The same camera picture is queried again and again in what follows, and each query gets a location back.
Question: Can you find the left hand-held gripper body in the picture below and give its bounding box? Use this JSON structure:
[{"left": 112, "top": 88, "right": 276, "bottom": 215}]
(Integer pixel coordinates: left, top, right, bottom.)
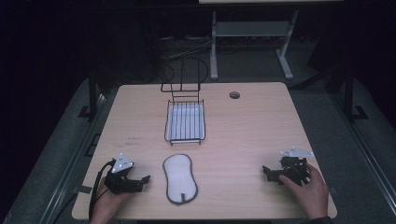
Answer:
[{"left": 104, "top": 152, "right": 138, "bottom": 196}]

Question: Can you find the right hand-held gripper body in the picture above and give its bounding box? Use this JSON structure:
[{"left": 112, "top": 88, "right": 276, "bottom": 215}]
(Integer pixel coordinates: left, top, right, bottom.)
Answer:
[{"left": 277, "top": 147, "right": 315, "bottom": 187}]

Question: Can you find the person's left hand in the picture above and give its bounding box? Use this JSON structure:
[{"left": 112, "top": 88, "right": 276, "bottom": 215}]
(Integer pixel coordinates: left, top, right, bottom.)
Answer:
[{"left": 90, "top": 177, "right": 135, "bottom": 224}]

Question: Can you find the person's right hand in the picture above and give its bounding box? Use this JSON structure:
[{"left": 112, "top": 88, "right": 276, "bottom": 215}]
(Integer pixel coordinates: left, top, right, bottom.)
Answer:
[{"left": 278, "top": 162, "right": 331, "bottom": 220}]

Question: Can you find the white cleaning pad grey edge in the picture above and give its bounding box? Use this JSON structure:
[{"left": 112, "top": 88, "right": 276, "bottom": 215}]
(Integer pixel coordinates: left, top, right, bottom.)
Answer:
[{"left": 162, "top": 152, "right": 200, "bottom": 206}]

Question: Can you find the white drip tray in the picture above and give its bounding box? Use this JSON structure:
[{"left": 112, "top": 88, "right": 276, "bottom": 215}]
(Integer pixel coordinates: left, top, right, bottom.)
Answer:
[{"left": 164, "top": 103, "right": 205, "bottom": 142}]

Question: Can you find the white metal stand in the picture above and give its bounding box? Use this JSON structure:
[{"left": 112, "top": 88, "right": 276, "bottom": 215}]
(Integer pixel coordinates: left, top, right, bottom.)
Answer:
[{"left": 209, "top": 9, "right": 301, "bottom": 80}]

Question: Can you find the black cable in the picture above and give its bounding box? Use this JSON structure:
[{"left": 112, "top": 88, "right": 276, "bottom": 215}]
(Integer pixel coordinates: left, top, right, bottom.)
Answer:
[{"left": 88, "top": 160, "right": 116, "bottom": 221}]

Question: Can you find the black metal post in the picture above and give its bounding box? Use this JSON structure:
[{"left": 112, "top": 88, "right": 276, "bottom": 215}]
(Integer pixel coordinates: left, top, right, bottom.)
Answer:
[
  {"left": 341, "top": 66, "right": 370, "bottom": 121},
  {"left": 78, "top": 60, "right": 106, "bottom": 119}
]

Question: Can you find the black wire rack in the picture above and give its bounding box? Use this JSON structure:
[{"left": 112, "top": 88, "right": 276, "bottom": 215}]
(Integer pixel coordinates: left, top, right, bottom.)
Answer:
[{"left": 160, "top": 55, "right": 209, "bottom": 147}]

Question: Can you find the bundle of floor cables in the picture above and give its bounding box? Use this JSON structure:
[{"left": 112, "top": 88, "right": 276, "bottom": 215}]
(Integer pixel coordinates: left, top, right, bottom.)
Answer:
[{"left": 159, "top": 35, "right": 213, "bottom": 61}]

